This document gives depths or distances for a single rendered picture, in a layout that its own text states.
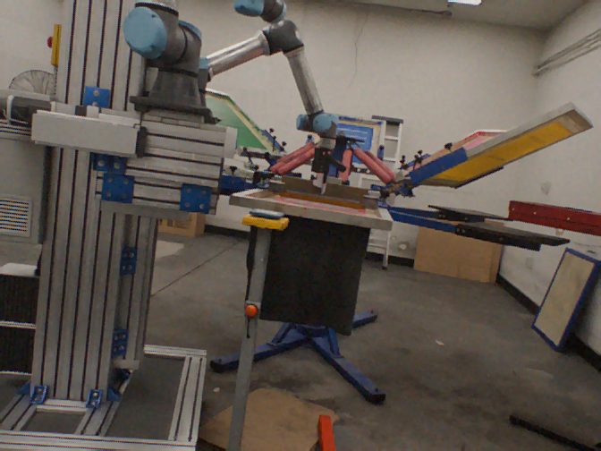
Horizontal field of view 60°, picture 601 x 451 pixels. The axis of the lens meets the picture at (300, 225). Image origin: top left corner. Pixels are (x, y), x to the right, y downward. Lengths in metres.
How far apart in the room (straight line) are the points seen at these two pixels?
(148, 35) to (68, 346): 1.06
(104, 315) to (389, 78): 5.28
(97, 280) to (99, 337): 0.20
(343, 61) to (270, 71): 0.91
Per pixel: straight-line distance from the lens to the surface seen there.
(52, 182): 1.87
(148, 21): 1.50
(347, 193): 2.43
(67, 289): 1.92
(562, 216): 2.57
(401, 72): 6.67
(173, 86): 1.60
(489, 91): 6.78
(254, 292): 1.72
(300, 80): 2.24
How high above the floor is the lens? 1.17
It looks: 8 degrees down
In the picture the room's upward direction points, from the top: 9 degrees clockwise
